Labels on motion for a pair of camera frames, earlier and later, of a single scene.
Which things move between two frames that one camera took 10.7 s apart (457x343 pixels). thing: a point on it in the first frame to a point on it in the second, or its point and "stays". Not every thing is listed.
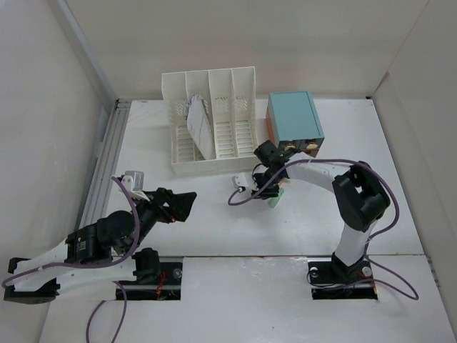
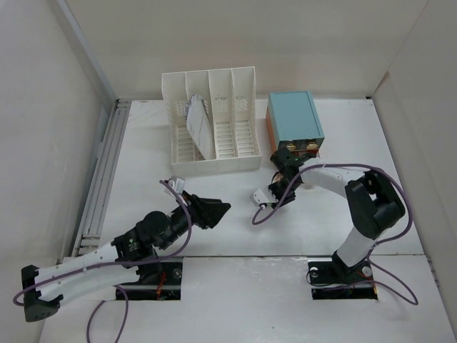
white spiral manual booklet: [196, 113] stays
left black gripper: [180, 204] to [206, 211]
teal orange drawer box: [293, 121] stays
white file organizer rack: [230, 97] stays
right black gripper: [265, 194] to [271, 188]
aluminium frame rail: [113, 120] stays
